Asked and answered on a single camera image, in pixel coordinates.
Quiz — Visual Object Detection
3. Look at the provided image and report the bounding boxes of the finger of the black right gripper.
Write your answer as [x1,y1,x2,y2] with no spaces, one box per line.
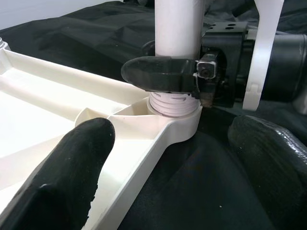
[121,55,200,99]
[142,40,156,57]

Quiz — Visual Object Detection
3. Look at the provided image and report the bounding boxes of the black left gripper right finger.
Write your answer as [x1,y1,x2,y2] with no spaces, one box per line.
[227,115,307,230]

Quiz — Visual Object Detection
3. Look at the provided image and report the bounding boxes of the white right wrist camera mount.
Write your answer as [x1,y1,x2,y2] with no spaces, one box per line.
[242,0,285,111]

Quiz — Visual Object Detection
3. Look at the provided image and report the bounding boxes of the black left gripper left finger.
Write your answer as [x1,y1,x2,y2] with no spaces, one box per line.
[0,117,116,230]

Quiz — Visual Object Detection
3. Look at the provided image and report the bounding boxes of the white plastic table leg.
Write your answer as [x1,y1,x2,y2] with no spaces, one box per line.
[148,0,204,118]
[0,35,10,52]

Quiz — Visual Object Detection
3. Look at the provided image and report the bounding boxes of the white plastic table top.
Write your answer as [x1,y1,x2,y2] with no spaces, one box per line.
[0,43,201,230]

